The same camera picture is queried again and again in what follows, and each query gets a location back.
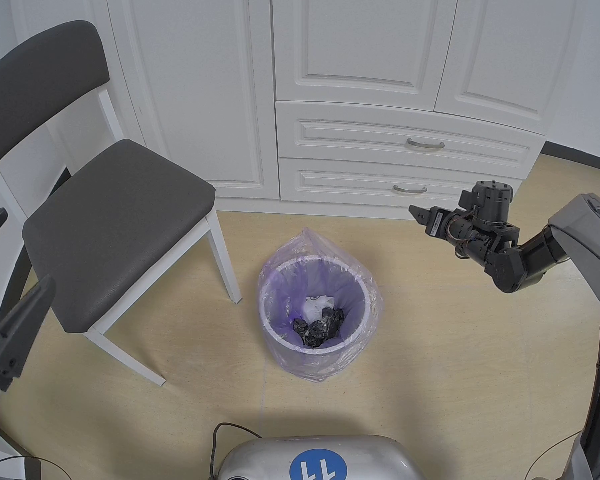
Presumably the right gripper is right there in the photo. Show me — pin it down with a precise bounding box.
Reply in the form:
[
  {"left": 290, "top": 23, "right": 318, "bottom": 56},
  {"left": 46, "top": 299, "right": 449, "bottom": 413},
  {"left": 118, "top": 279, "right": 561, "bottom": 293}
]
[{"left": 426, "top": 207, "right": 477, "bottom": 247}]

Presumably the purple plastic bag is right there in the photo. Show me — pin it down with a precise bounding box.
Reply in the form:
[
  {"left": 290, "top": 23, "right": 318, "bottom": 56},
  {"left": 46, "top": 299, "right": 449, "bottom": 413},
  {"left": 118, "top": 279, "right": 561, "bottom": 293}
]
[{"left": 256, "top": 227, "right": 383, "bottom": 384}]

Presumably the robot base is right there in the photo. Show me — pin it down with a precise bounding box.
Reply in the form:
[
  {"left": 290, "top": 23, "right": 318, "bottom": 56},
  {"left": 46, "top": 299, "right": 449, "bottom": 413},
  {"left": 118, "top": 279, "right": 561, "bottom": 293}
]
[{"left": 0, "top": 408, "right": 426, "bottom": 480}]

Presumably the crumpled black plastic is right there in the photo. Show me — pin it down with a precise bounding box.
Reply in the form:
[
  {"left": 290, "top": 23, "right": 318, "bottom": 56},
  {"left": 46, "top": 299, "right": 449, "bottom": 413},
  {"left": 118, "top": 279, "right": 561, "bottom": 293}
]
[{"left": 292, "top": 307, "right": 346, "bottom": 349}]

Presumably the white trash bin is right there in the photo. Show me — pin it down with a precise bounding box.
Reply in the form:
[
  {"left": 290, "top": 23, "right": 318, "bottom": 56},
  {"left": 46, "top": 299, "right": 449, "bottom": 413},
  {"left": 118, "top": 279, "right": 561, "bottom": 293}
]
[{"left": 259, "top": 254, "right": 376, "bottom": 376}]

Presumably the grey padded white chair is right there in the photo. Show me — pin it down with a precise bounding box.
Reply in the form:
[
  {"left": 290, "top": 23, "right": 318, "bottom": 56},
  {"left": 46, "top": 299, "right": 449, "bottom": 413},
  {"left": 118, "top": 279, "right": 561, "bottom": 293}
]
[{"left": 0, "top": 20, "right": 243, "bottom": 388}]

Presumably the crumpled white paper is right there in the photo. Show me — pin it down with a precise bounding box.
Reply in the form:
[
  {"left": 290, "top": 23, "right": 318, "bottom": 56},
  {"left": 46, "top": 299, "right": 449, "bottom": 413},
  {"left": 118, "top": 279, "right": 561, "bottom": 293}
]
[{"left": 302, "top": 294, "right": 337, "bottom": 323}]

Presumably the white wardrobe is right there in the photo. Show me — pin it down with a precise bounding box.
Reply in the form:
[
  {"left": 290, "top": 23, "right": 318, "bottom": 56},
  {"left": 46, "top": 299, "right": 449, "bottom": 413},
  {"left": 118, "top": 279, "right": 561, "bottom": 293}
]
[{"left": 10, "top": 0, "right": 588, "bottom": 226}]

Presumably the black cable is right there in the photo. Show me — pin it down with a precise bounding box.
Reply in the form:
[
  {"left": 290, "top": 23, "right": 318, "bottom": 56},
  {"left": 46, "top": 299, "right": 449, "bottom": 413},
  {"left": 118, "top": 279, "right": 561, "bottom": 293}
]
[{"left": 210, "top": 422, "right": 264, "bottom": 480}]

